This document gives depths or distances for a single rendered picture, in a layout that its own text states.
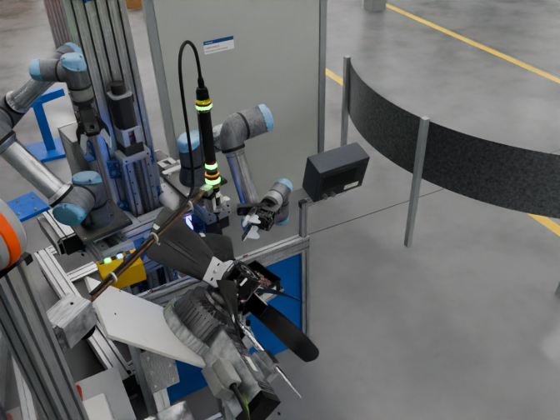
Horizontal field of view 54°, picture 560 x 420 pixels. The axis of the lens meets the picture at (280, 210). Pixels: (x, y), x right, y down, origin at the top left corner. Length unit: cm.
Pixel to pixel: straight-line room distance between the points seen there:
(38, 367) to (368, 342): 226
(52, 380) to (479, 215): 346
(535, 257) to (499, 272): 32
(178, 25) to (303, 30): 87
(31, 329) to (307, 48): 304
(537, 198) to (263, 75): 186
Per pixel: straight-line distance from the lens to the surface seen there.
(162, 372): 188
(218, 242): 208
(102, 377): 215
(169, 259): 174
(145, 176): 262
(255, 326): 280
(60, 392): 139
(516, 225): 429
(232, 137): 218
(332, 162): 238
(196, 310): 183
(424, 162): 353
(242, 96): 379
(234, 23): 360
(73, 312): 134
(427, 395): 310
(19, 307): 121
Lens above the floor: 249
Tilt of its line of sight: 36 degrees down
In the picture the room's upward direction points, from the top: 2 degrees counter-clockwise
